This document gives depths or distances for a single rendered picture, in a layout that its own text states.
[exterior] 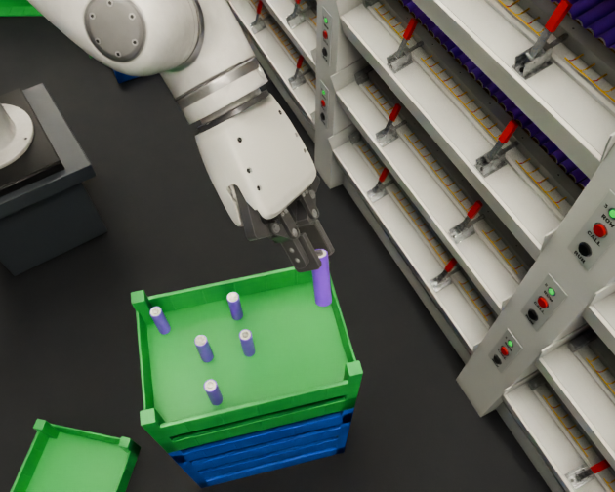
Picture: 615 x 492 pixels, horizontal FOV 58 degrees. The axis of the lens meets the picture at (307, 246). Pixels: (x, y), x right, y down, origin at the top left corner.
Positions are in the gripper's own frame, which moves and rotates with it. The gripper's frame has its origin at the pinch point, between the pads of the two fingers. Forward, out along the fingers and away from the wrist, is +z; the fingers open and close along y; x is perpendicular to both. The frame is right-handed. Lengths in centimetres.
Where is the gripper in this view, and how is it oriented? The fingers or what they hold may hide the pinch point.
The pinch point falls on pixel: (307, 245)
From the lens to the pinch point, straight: 56.5
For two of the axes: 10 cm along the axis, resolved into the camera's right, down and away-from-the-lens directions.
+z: 4.6, 8.3, 3.1
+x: 7.4, -1.6, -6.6
